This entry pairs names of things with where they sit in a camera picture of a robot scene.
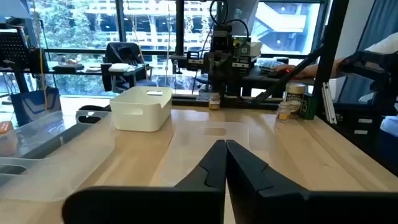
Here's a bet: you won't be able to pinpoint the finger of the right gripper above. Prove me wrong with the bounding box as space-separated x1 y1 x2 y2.
205 52 219 94
218 52 231 94

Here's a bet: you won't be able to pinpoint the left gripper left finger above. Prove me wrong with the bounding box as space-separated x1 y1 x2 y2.
61 139 226 224

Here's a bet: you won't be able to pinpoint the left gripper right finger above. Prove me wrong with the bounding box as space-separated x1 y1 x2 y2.
226 139 398 224

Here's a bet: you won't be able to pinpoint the cork-stoppered glass spice jar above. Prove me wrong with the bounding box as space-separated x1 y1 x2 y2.
208 92 222 111

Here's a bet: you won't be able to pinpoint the jars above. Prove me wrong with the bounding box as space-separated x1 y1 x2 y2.
284 82 307 119

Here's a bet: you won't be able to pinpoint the small glass spice jar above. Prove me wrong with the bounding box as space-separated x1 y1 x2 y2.
276 101 293 121

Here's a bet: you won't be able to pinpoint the person's forearm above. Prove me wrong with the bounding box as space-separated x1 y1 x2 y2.
329 58 345 78

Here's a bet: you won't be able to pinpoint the black desk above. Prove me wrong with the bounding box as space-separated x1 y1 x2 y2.
0 62 150 94
242 65 315 97

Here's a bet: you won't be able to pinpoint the white equipment box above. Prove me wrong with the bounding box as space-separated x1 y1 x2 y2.
233 37 262 58

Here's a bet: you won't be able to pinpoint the computer keyboard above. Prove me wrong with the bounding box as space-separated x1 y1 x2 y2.
259 59 285 72

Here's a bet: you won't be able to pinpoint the black computer mouse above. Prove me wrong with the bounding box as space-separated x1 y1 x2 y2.
267 70 290 78

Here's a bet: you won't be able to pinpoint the person's hand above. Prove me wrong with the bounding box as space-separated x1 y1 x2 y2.
272 63 318 79

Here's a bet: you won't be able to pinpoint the dark green spice box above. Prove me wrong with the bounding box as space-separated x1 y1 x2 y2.
299 92 317 121

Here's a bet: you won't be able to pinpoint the white plastic bin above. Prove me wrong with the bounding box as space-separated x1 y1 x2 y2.
109 86 174 133

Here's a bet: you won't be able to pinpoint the black office chair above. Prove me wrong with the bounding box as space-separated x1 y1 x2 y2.
101 42 149 93

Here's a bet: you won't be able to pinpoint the white profile bars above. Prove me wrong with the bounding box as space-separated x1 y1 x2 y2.
321 82 338 125

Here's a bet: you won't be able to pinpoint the small white box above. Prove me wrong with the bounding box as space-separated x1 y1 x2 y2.
108 63 131 73

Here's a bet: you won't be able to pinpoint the black drawer cabinet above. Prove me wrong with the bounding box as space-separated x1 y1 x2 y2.
334 102 398 175

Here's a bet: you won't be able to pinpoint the clear plastic bin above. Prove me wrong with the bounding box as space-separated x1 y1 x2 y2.
0 109 116 203

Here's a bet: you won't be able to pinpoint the person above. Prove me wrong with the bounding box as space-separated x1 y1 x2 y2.
363 32 398 54

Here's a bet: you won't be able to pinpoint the blue bag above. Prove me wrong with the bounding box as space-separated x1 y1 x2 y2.
11 86 62 128

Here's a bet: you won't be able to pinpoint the orange object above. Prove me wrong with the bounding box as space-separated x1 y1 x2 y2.
0 120 18 156

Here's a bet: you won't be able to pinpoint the black perforated panel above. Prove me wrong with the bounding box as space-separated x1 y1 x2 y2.
0 30 30 65

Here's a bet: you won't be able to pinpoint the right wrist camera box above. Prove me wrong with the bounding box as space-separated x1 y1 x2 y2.
211 24 234 52

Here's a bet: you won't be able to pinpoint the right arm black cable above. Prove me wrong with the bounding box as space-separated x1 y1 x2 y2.
209 0 250 41

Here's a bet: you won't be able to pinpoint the black table frame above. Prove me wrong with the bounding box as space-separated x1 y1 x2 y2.
170 0 351 110

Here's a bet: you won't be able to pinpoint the yellow hanging cord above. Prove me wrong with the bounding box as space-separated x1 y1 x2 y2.
32 0 48 114

